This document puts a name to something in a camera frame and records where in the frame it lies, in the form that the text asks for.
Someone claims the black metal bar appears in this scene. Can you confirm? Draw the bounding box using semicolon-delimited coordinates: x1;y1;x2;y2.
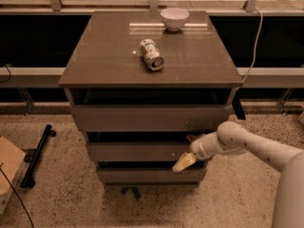
20;124;56;188

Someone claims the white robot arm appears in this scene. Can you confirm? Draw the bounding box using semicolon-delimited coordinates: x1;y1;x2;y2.
172;122;304;228

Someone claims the green white soda can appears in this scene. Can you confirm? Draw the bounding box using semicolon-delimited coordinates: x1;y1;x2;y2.
140;39;164;71

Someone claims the white ceramic bowl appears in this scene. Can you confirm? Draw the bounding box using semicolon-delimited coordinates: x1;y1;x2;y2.
161;8;189;31

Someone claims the grey top drawer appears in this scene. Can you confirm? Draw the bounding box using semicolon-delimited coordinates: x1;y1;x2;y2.
71;105;231;132

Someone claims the grey drawer cabinet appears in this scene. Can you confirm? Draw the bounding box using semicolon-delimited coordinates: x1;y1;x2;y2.
59;11;242;172

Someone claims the tan cardboard box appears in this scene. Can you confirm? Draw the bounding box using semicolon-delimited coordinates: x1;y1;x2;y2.
0;136;25;214

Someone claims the white cable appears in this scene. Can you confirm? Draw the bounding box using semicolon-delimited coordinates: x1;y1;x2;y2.
241;9;264;83

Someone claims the grey bottom drawer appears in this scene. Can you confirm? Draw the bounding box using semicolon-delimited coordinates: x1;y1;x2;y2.
97;168;207;184

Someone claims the grey drawer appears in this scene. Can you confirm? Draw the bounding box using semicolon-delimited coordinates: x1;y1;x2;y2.
85;142;190;162
97;168;207;184
71;105;231;132

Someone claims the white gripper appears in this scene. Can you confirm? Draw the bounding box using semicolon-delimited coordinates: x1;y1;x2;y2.
172;134;212;173

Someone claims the black cable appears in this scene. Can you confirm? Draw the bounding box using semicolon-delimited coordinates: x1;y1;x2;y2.
0;163;36;228

